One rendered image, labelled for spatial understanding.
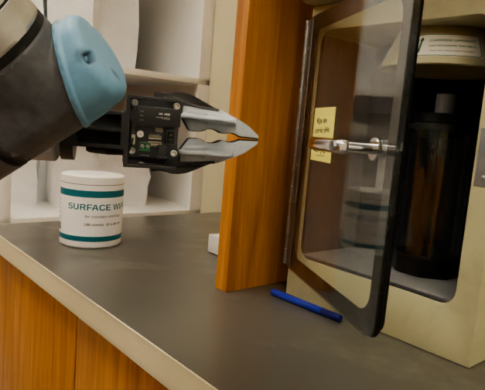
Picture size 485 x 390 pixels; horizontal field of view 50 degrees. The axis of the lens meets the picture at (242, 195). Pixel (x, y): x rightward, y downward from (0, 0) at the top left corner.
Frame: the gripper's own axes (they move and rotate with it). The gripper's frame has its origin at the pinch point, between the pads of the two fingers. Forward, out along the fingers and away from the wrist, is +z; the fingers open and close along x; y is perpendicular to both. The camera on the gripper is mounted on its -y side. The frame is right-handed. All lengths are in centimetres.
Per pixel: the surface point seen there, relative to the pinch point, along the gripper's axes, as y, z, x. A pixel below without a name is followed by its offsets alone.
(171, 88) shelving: -135, 4, 13
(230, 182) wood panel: -22.9, 3.8, -7.7
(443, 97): -9.3, 31.5, 8.1
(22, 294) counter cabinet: -54, -32, -37
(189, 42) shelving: -126, 8, 29
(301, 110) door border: -20.1, 13.7, 4.7
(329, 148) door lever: 4.4, 8.7, -0.2
